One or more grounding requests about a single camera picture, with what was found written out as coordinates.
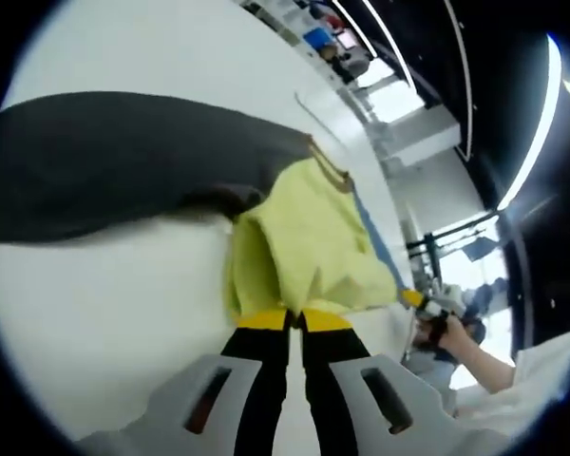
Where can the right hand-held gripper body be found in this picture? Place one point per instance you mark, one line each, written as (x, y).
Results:
(444, 299)

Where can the person's right hand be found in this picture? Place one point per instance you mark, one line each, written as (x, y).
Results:
(461, 339)

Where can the flat white strip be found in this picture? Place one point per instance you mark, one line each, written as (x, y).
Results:
(320, 124)

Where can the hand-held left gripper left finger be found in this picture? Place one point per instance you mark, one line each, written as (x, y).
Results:
(256, 380)

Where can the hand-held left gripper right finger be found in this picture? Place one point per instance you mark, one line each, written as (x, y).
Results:
(337, 380)

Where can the dark panel on stand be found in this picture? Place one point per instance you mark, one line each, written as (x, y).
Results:
(480, 249)

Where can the monitor with pink screen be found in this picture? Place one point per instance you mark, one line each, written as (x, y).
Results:
(347, 39)

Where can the yellow blue black garment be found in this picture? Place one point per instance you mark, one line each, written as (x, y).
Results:
(313, 223)

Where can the black metal stand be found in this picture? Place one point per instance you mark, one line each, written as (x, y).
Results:
(432, 256)

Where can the white ceiling light strip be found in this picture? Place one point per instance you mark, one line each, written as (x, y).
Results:
(548, 119)

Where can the person's white shirt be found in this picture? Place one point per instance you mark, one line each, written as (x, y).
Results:
(541, 389)

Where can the blue barrel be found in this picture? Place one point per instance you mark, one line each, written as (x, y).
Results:
(316, 39)

